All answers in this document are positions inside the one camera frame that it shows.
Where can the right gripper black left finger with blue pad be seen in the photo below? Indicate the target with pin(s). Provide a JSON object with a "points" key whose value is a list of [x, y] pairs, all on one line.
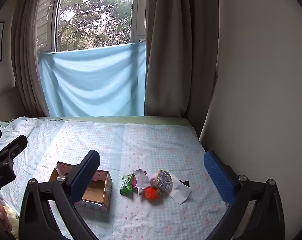
{"points": [[36, 217]]}

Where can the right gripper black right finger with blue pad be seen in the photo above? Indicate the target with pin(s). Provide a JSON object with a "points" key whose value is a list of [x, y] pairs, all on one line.
{"points": [[266, 220]]}

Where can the cardboard box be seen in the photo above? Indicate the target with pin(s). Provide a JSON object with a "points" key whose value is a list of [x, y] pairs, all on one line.
{"points": [[98, 193]]}

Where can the black hair scrunchie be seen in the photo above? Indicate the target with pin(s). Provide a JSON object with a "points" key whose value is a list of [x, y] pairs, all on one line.
{"points": [[186, 183]]}

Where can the white paper towel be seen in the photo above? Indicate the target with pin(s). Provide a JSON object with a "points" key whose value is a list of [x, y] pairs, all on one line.
{"points": [[179, 192]]}

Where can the green tissue packet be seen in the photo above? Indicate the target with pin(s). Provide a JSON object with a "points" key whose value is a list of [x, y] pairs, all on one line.
{"points": [[127, 185]]}

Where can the silver glitter round pad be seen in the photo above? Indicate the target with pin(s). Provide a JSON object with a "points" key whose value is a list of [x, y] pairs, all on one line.
{"points": [[164, 180]]}

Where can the magenta pouch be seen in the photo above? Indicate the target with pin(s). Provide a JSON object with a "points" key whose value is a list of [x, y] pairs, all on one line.
{"points": [[135, 183]]}

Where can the orange fluffy pompom strawberry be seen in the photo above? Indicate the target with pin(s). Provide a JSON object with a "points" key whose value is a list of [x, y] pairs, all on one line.
{"points": [[152, 193]]}

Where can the pink knitted ball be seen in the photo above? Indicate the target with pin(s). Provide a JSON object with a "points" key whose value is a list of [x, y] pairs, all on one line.
{"points": [[153, 179]]}

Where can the person's left hand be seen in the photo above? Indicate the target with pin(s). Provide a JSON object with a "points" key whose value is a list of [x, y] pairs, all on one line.
{"points": [[4, 221]]}

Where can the brown left curtain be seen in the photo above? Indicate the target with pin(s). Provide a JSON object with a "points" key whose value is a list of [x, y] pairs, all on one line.
{"points": [[24, 57]]}

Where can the brown curtain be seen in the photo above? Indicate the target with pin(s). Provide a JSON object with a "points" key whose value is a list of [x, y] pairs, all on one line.
{"points": [[181, 55], [24, 57]]}

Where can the patterned blue bed quilt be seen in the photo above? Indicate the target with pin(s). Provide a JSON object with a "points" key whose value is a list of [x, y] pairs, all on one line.
{"points": [[123, 148]]}

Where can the light blue hanging cloth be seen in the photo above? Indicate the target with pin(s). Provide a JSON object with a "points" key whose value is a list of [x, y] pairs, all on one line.
{"points": [[106, 81]]}

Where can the brown right curtain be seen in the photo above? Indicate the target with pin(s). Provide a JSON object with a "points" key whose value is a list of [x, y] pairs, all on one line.
{"points": [[181, 55]]}

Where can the window with frame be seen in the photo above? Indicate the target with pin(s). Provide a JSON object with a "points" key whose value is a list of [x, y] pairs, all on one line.
{"points": [[65, 25]]}

